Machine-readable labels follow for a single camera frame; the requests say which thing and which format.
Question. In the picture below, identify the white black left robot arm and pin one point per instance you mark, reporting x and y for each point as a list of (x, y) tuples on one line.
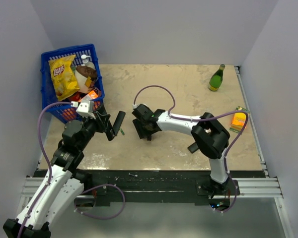
[(62, 182)]

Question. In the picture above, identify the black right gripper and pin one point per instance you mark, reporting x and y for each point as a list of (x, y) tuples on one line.
[(142, 133)]

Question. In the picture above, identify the orange carton in basket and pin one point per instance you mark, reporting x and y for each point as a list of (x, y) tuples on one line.
[(92, 95)]

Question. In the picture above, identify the blue plastic basket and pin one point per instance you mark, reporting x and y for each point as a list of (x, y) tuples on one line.
[(65, 113)]

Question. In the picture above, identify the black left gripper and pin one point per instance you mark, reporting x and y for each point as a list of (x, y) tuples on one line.
[(101, 121)]

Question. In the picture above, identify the brown and white pouch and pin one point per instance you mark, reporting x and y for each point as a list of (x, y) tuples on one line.
[(86, 78)]

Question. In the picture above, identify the green glass bottle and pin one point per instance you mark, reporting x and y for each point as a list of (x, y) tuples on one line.
[(217, 78)]

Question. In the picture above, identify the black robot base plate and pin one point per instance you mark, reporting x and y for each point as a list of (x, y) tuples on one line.
[(149, 186)]

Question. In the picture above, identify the aluminium frame rail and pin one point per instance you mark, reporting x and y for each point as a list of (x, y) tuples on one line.
[(248, 187)]

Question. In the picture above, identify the yellow Lays chips bag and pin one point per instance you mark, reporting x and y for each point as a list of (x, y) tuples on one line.
[(63, 78)]

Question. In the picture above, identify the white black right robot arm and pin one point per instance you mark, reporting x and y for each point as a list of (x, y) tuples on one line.
[(211, 138)]

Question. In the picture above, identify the white pump soap bottle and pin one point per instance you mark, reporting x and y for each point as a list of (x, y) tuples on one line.
[(85, 59)]

